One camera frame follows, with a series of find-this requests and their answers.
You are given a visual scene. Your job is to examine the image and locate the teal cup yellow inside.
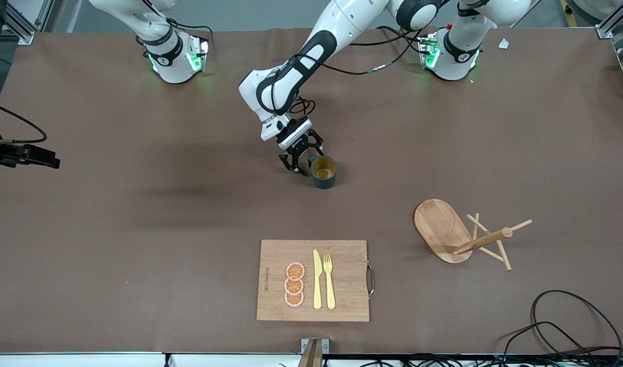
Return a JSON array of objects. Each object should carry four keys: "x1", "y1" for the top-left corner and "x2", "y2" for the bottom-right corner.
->
[{"x1": 307, "y1": 155, "x2": 338, "y2": 190}]

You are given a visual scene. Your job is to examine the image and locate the wooden mug rack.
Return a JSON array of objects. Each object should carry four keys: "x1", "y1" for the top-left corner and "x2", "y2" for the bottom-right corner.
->
[{"x1": 413, "y1": 199, "x2": 533, "y2": 271}]

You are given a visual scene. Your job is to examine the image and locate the table cover sheet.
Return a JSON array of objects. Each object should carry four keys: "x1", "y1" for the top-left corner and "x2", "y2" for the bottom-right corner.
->
[{"x1": 0, "y1": 27, "x2": 623, "y2": 355}]

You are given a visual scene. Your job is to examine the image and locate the yellow plastic knife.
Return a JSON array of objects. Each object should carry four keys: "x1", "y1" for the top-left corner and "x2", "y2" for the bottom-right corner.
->
[{"x1": 313, "y1": 249, "x2": 323, "y2": 310}]

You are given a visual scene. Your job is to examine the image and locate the yellow plastic fork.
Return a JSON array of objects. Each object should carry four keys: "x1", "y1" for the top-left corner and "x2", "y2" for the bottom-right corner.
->
[{"x1": 323, "y1": 254, "x2": 336, "y2": 310}]

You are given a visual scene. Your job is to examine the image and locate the bamboo cutting board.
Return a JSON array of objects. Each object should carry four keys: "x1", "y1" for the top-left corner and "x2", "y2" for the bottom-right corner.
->
[{"x1": 256, "y1": 240, "x2": 370, "y2": 322}]

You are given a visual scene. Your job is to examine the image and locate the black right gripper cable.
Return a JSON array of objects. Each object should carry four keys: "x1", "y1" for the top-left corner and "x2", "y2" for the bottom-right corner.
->
[{"x1": 0, "y1": 99, "x2": 48, "y2": 144}]

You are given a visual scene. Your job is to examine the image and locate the aluminium frame profile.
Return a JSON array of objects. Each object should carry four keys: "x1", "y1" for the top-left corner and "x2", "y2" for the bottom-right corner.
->
[
  {"x1": 1, "y1": 0, "x2": 55, "y2": 45},
  {"x1": 594, "y1": 0, "x2": 623, "y2": 105}
]

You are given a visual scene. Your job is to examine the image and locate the black left arm base cable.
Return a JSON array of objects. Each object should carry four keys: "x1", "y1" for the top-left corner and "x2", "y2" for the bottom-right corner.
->
[{"x1": 376, "y1": 24, "x2": 425, "y2": 55}]

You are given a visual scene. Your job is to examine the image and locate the black arm base cable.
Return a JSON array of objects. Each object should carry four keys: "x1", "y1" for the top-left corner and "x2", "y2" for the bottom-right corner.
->
[
  {"x1": 376, "y1": 24, "x2": 425, "y2": 55},
  {"x1": 146, "y1": 0, "x2": 214, "y2": 49}
]

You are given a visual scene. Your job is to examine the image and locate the black right arm base cable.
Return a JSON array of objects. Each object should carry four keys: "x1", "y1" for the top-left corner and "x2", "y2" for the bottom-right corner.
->
[{"x1": 146, "y1": 0, "x2": 214, "y2": 49}]

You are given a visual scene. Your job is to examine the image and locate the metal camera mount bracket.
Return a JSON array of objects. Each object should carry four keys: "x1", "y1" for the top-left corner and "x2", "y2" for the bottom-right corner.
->
[{"x1": 300, "y1": 338, "x2": 330, "y2": 367}]

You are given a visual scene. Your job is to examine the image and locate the white table edge rail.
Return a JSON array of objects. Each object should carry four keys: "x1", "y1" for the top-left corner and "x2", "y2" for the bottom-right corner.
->
[{"x1": 0, "y1": 352, "x2": 304, "y2": 367}]

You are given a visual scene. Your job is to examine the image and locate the black loose cable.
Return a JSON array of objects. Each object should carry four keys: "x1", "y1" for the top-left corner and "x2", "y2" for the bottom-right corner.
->
[
  {"x1": 498, "y1": 320, "x2": 590, "y2": 367},
  {"x1": 530, "y1": 289, "x2": 623, "y2": 360}
]

